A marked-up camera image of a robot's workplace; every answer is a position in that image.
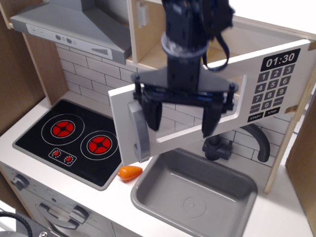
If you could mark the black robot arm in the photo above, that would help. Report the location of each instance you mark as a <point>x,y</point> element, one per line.
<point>187,80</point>

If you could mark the orange toy carrot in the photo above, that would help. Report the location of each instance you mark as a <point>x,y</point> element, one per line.
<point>129,172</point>

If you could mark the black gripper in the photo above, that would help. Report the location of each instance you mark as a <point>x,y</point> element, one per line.
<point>190,26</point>

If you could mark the brown cardboard panel right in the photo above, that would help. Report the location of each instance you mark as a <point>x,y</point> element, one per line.
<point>301,165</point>

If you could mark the white toy microwave door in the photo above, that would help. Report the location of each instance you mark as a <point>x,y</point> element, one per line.
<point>270,82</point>

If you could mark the grey microwave door handle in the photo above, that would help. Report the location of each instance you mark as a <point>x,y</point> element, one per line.
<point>142,145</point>

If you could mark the grey range hood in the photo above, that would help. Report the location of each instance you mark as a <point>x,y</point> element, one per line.
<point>79,24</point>

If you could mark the grey oven knob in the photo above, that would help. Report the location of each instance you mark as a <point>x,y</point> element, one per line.
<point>20,182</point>

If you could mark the black toy stove top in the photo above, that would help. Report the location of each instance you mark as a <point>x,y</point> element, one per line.
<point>76,141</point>

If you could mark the grey toy sink basin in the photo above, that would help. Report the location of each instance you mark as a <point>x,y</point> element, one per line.
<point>195,195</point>

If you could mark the dark grey toy faucet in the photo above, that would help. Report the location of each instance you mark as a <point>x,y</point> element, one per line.
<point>248,141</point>

